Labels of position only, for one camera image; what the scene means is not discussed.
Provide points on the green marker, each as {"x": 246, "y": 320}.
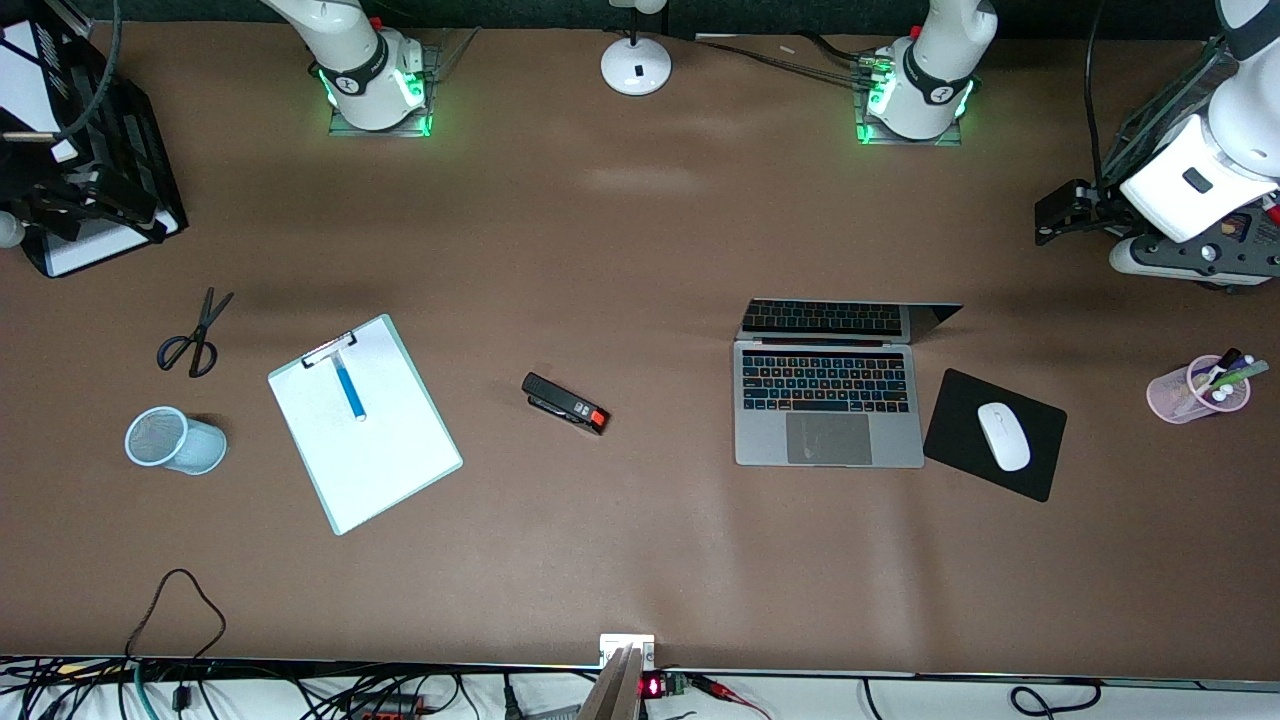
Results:
{"x": 1245, "y": 375}

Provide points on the mint green clipboard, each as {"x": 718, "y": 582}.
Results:
{"x": 456, "y": 461}

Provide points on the white paper sheet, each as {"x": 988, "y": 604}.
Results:
{"x": 20, "y": 90}
{"x": 100, "y": 255}
{"x": 380, "y": 460}

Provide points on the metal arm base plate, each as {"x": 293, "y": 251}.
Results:
{"x": 950, "y": 140}
{"x": 340, "y": 128}

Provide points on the pink mesh pen cup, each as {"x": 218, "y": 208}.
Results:
{"x": 1170, "y": 395}

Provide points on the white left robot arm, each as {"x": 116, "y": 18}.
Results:
{"x": 930, "y": 70}

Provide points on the circuit board red display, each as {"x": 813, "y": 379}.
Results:
{"x": 665, "y": 686}

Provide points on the white round stand base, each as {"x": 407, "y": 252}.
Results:
{"x": 636, "y": 68}

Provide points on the red power strip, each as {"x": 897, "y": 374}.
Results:
{"x": 390, "y": 710}

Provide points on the silver laptop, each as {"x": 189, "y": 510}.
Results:
{"x": 830, "y": 440}

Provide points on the white computer mouse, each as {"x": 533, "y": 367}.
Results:
{"x": 1003, "y": 435}

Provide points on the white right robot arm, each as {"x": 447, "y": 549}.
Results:
{"x": 370, "y": 70}

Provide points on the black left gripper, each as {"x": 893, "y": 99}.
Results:
{"x": 1103, "y": 207}

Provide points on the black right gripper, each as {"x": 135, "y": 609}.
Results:
{"x": 22, "y": 178}

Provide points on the black purple marker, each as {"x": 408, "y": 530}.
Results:
{"x": 1228, "y": 358}

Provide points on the black stapler red tip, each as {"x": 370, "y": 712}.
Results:
{"x": 560, "y": 400}

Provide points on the black scissors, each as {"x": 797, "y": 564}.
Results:
{"x": 200, "y": 340}

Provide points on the blue marker white cap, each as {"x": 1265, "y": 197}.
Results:
{"x": 350, "y": 390}

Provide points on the grey camera mount beam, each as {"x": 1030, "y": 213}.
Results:
{"x": 615, "y": 690}

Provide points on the white mounting bracket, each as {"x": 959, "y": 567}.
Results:
{"x": 625, "y": 640}

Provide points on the black mouse pad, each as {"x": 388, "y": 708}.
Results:
{"x": 960, "y": 430}

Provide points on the light blue mesh pen cup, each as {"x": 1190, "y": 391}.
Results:
{"x": 200, "y": 445}

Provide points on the black stacked letter tray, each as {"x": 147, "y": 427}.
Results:
{"x": 140, "y": 140}

